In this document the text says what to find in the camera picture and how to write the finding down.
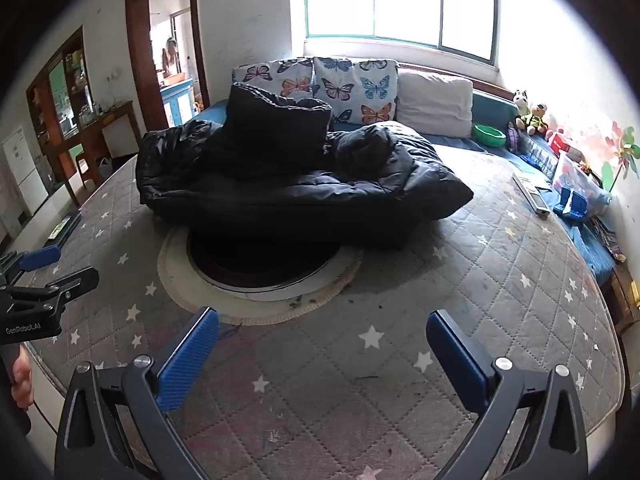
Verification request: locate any white pillow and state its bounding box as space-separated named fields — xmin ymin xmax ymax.
xmin=396 ymin=69 xmax=474 ymax=138

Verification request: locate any colourful pinwheel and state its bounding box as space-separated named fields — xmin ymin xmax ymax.
xmin=600 ymin=127 xmax=640 ymax=193

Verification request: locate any bear plush toy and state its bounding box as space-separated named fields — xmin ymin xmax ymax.
xmin=515 ymin=102 xmax=549 ymax=136

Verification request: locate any green framed window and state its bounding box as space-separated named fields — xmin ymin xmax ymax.
xmin=302 ymin=0 xmax=501 ymax=63

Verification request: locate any blue cabinet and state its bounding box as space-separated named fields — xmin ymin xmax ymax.
xmin=160 ymin=77 xmax=196 ymax=128

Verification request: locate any red box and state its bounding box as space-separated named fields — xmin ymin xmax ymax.
xmin=547 ymin=132 xmax=583 ymax=156

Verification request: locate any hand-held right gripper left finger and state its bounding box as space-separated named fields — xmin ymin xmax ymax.
xmin=55 ymin=306 xmax=221 ymax=480

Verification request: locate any white refrigerator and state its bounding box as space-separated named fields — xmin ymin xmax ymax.
xmin=0 ymin=125 xmax=51 ymax=221

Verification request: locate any butterfly print pillow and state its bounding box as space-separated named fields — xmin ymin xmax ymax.
xmin=231 ymin=57 xmax=318 ymax=98
xmin=312 ymin=56 xmax=399 ymax=125

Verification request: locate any clear plastic toy box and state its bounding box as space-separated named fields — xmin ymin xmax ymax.
xmin=552 ymin=152 xmax=612 ymax=216

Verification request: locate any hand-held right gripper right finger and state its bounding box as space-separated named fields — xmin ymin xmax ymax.
xmin=426 ymin=309 xmax=588 ymax=480

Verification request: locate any wooden crate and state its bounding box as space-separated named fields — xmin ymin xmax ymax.
xmin=607 ymin=260 xmax=640 ymax=336

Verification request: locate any black puffer jacket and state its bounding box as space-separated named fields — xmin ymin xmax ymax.
xmin=135 ymin=82 xmax=475 ymax=251

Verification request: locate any person's left hand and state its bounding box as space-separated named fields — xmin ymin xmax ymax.
xmin=11 ymin=347 xmax=34 ymax=411

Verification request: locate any blue sofa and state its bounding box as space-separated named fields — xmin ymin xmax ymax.
xmin=192 ymin=62 xmax=623 ymax=281

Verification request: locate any brown wooden doorframe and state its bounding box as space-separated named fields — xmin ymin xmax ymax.
xmin=125 ymin=0 xmax=211 ymax=133

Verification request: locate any wooden desk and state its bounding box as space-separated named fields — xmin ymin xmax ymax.
xmin=75 ymin=100 xmax=143 ymax=186

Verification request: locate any green bowl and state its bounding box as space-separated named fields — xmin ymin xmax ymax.
xmin=472 ymin=124 xmax=507 ymax=148

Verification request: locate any round black cooktop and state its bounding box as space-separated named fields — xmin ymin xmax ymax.
xmin=187 ymin=230 xmax=346 ymax=301

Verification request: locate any wooden glass cabinet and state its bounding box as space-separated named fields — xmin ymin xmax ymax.
xmin=26 ymin=25 xmax=101 ymax=206

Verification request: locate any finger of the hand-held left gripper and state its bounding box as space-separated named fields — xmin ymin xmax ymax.
xmin=44 ymin=266 xmax=99 ymax=307
xmin=0 ymin=246 xmax=62 ymax=288

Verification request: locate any black smartphone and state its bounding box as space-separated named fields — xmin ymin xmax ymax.
xmin=42 ymin=210 xmax=82 ymax=251

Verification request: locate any black cable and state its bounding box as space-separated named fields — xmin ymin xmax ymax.
xmin=31 ymin=399 xmax=59 ymax=435

